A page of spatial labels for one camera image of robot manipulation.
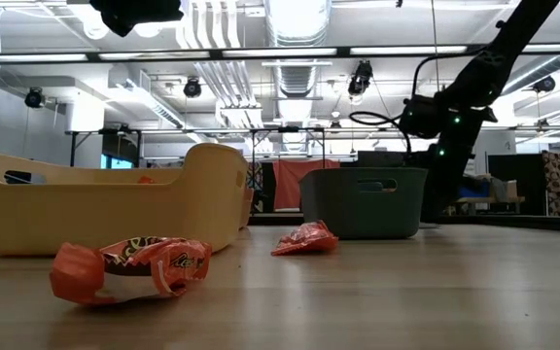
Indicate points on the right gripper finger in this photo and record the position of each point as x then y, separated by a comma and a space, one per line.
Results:
438, 209

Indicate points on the orange Reese's cup pack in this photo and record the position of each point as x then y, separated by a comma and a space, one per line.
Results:
145, 180
306, 240
173, 265

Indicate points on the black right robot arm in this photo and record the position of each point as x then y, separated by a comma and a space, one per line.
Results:
503, 53

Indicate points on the linear ceiling light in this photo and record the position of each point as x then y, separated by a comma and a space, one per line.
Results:
557, 47
280, 51
153, 55
409, 49
32, 58

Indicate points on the black ceiling beam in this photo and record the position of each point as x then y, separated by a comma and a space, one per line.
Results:
212, 54

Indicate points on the teal plastic basket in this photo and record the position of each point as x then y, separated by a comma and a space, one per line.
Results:
348, 214

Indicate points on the black ceiling spotlight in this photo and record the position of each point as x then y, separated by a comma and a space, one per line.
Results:
192, 87
360, 78
34, 97
545, 83

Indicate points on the red hanging cloth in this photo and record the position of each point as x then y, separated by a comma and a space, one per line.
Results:
290, 185

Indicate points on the lit computer monitor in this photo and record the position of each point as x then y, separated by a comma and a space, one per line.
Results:
115, 164

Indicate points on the orange plastic basket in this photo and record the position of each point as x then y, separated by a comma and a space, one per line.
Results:
247, 209

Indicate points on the yellow plastic basket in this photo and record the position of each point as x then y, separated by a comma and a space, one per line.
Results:
115, 214

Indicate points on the black aluminium table frame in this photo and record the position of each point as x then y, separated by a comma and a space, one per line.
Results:
503, 222

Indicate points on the silver round air duct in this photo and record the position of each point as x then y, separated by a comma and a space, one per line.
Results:
297, 78

